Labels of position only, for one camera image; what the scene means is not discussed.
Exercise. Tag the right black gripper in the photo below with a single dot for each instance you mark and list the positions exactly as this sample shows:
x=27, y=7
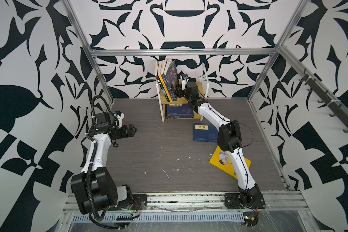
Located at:
x=180, y=94

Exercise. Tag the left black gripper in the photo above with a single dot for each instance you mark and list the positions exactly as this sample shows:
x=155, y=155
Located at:
x=130, y=132

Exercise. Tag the dark portrait book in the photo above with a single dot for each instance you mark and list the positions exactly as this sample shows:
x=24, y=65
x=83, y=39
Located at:
x=173, y=79
x=165, y=80

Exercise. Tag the yellow cartoon book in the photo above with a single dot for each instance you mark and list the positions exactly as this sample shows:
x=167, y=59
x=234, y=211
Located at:
x=222, y=161
x=161, y=66

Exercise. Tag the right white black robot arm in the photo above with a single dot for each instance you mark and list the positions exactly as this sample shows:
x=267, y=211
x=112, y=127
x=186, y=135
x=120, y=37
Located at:
x=229, y=140

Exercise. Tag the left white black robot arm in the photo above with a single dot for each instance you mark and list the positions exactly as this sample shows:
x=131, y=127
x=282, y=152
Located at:
x=94, y=189

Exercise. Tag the black book leaning on shelf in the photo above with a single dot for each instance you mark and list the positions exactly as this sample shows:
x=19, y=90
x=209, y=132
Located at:
x=156, y=65

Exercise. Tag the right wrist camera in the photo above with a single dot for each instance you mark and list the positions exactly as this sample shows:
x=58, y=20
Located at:
x=184, y=80

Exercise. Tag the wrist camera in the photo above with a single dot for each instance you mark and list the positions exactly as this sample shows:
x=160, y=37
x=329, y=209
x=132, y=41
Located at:
x=184, y=80
x=118, y=119

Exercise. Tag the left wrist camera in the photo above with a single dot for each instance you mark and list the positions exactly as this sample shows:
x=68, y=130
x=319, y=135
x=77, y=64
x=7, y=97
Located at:
x=118, y=119

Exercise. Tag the wooden white frame bookshelf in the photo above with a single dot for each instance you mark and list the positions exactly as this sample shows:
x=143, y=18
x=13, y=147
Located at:
x=203, y=85

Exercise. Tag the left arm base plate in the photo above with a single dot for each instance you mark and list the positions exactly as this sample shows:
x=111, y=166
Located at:
x=134, y=202

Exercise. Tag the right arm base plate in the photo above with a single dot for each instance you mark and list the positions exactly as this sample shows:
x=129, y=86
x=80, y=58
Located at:
x=242, y=200

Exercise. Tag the white slotted cable duct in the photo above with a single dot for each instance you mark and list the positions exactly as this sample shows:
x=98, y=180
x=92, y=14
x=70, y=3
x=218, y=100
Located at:
x=155, y=217

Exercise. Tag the wall coat hook rail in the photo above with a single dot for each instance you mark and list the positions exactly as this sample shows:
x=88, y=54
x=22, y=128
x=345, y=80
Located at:
x=326, y=98

